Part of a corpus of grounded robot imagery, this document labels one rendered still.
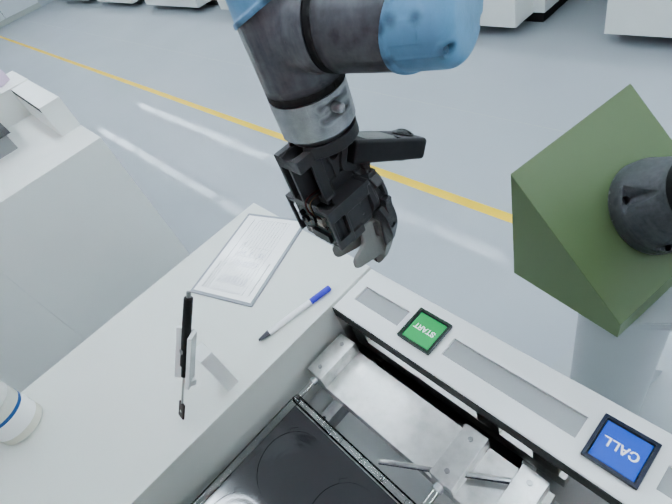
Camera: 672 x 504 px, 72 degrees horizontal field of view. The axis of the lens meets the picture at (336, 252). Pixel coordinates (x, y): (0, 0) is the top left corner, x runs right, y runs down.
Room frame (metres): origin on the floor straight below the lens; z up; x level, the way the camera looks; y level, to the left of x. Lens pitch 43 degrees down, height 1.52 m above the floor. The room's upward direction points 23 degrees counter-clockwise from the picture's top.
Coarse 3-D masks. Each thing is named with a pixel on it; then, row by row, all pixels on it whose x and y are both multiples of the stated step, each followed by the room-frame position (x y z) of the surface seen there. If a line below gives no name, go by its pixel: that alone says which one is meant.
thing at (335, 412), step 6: (336, 402) 0.39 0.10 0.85; (330, 408) 0.38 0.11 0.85; (336, 408) 0.38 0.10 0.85; (342, 408) 0.37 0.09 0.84; (324, 414) 0.37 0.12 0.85; (330, 414) 0.37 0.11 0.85; (336, 414) 0.37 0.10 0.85; (342, 414) 0.37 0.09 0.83; (330, 420) 0.36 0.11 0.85; (336, 420) 0.37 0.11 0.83; (318, 426) 0.36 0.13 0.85; (324, 432) 0.35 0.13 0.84
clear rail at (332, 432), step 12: (300, 396) 0.39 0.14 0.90; (300, 408) 0.37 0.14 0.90; (312, 408) 0.36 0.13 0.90; (324, 420) 0.34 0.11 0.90; (336, 432) 0.31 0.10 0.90; (348, 444) 0.29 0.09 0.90; (360, 456) 0.27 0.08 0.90; (372, 468) 0.25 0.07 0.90; (384, 480) 0.23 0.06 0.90; (396, 492) 0.21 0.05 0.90
